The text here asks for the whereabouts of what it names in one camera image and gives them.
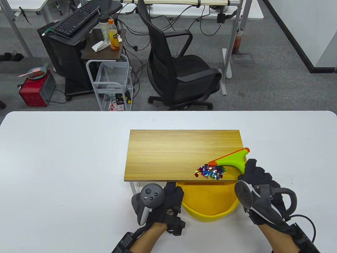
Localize orange juice bottle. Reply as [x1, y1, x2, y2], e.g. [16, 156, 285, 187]
[108, 19, 121, 51]

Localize red bottle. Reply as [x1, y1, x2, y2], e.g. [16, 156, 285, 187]
[233, 27, 242, 55]

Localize person's left forearm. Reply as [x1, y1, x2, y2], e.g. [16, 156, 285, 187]
[129, 221, 169, 253]

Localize green scraper with orange edge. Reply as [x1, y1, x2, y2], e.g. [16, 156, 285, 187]
[208, 148, 250, 175]

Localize white cart with wooden top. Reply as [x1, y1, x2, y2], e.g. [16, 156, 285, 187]
[81, 28, 133, 111]

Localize black keyboard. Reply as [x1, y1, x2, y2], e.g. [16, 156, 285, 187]
[52, 3, 101, 37]

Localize pile of colourful sequins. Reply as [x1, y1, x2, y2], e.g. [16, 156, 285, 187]
[194, 163, 227, 181]

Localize black right wrist camera strap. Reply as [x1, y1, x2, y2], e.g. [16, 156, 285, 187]
[286, 214, 322, 253]

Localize teal plate with food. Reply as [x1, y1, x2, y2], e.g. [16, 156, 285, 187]
[28, 67, 47, 80]

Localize person's left hand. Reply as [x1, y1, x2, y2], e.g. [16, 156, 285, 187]
[131, 181, 186, 236]

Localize black and yellow packet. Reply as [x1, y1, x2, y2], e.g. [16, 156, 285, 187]
[115, 93, 132, 105]

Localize black computer cabinet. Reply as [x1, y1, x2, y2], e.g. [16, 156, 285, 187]
[37, 21, 96, 101]

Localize black wrist camera strap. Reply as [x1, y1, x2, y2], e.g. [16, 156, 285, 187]
[286, 214, 322, 253]
[111, 231, 138, 253]

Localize red toaster oven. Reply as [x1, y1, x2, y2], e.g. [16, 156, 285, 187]
[18, 70, 57, 107]

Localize black shoes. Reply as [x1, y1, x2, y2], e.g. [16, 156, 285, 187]
[0, 52, 24, 62]

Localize person's right hand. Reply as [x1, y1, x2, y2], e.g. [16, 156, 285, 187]
[238, 159, 298, 226]

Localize black office chair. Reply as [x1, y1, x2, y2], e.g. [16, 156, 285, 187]
[137, 0, 222, 111]

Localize grey desk leg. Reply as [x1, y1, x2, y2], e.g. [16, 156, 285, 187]
[0, 0, 34, 59]

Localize grey floor plate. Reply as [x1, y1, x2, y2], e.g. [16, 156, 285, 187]
[232, 54, 255, 64]

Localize person's right forearm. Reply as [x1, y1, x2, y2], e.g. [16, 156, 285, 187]
[257, 221, 302, 253]

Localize clear plastic bottle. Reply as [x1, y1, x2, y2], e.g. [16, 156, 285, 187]
[99, 16, 111, 41]

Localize grey controller on right glove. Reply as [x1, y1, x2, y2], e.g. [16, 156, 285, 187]
[234, 180, 298, 224]

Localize wooden board riser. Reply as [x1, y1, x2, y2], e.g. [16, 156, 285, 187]
[124, 129, 244, 195]

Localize white folded paper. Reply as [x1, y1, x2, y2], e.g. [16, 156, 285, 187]
[91, 39, 111, 52]

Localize black left wrist camera strap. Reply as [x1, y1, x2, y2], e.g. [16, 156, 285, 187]
[111, 231, 138, 253]

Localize grey controller on left glove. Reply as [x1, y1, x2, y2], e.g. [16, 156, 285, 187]
[131, 183, 165, 226]

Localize yellow woven basket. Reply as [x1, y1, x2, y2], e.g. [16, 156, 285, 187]
[181, 181, 240, 222]

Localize pink spatula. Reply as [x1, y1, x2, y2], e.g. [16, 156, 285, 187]
[18, 68, 41, 77]

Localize grey controller on glove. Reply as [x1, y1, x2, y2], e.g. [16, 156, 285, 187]
[131, 183, 165, 226]
[234, 180, 298, 224]

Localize white desk with metal legs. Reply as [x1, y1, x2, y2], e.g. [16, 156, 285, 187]
[116, 0, 264, 96]

